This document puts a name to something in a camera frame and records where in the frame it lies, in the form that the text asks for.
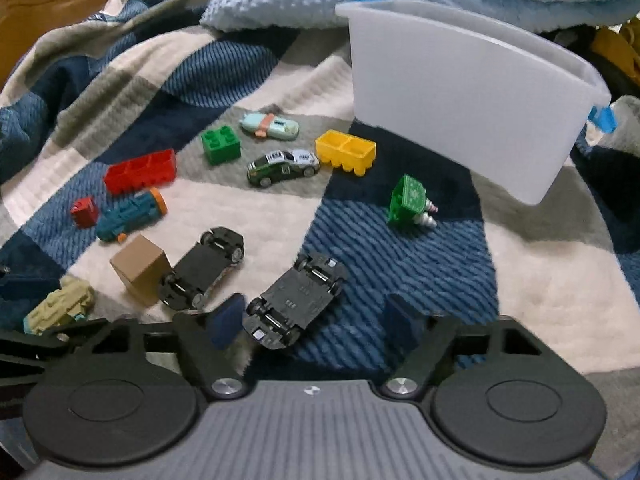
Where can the yellow building block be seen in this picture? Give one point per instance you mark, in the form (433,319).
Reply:
(343,150)

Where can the brown wooden cube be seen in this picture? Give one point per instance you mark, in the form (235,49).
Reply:
(140,265)

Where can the green square building block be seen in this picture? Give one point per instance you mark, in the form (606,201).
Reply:
(220,145)

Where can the mustard yellow garment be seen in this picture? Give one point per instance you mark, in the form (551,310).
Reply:
(620,48)

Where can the teal orange toy vehicle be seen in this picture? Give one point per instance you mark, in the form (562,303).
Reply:
(132,214)

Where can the plaid blue white blanket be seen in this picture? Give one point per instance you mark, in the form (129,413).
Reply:
(144,75)

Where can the red long building block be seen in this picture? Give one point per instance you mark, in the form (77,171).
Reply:
(141,172)

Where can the pastel blue toy vehicle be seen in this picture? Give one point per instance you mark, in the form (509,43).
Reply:
(270,126)

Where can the green silver toy car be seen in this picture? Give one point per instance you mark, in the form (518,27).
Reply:
(280,165)

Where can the checkered white toy car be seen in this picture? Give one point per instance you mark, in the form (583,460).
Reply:
(276,318)

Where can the green block with drills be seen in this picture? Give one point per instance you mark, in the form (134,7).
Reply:
(409,204)

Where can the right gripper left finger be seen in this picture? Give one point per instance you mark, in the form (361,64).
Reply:
(202,340)

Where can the small red face block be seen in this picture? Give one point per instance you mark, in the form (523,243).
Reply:
(85,212)

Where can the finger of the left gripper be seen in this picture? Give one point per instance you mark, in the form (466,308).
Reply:
(52,344)

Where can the white plastic storage bin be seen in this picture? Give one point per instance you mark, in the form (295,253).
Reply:
(505,103)

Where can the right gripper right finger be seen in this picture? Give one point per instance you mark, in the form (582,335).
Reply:
(425,339)

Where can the grey knitted blanket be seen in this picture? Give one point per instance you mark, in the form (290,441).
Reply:
(626,137)

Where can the beige toy vehicle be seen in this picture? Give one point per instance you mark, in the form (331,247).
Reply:
(71,302)

